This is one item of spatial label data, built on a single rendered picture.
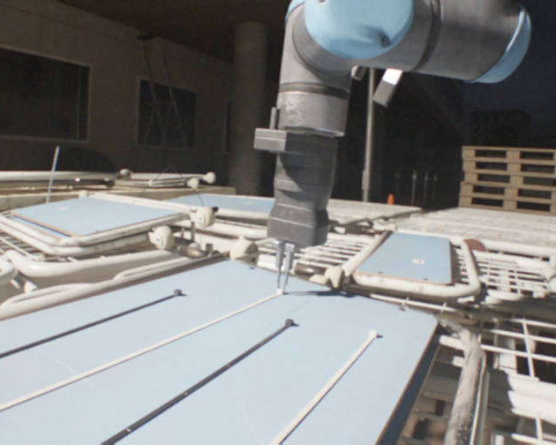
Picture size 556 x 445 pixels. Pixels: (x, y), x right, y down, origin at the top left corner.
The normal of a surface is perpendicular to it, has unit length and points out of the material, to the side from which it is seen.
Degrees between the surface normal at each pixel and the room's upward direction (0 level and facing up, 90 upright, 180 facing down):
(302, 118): 92
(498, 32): 98
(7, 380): 5
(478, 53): 130
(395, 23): 93
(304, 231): 90
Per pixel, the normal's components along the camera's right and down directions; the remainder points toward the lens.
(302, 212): -0.52, 0.03
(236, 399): 0.11, -0.98
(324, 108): 0.25, 0.19
